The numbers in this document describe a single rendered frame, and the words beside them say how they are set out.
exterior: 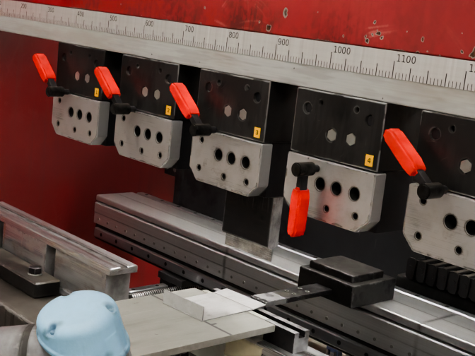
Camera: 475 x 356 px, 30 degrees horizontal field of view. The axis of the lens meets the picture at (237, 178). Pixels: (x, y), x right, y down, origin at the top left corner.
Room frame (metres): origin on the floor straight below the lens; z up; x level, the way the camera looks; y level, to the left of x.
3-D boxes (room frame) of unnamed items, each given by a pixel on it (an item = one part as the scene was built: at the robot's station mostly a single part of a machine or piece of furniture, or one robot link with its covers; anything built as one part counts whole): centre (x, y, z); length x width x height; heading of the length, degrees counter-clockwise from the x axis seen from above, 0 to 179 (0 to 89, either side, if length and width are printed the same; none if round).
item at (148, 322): (1.17, 0.08, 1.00); 0.26 x 0.18 x 0.01; 133
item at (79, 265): (1.67, 0.35, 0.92); 0.50 x 0.06 x 0.10; 43
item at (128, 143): (1.43, 0.13, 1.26); 0.15 x 0.09 x 0.17; 43
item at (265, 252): (1.27, -0.03, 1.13); 0.10 x 0.02 x 0.10; 43
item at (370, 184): (1.14, -0.15, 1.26); 0.15 x 0.09 x 0.17; 43
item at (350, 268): (1.38, -0.15, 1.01); 0.26 x 0.12 x 0.05; 133
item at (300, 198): (1.11, -0.09, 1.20); 0.04 x 0.02 x 0.10; 133
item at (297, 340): (1.25, -0.04, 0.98); 0.20 x 0.03 x 0.03; 43
